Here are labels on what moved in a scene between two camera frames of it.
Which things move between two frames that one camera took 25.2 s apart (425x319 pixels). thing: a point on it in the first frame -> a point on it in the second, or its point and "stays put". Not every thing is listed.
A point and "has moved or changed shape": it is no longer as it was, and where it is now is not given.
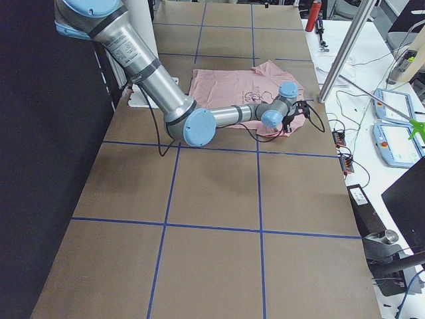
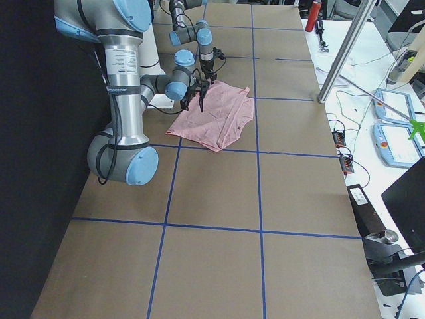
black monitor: (406, 199) stays put
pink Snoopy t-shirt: (209, 88) has moved or changed shape
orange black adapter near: (346, 162) stays put
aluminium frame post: (346, 50) stays put
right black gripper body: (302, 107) -> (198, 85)
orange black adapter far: (339, 137) stays put
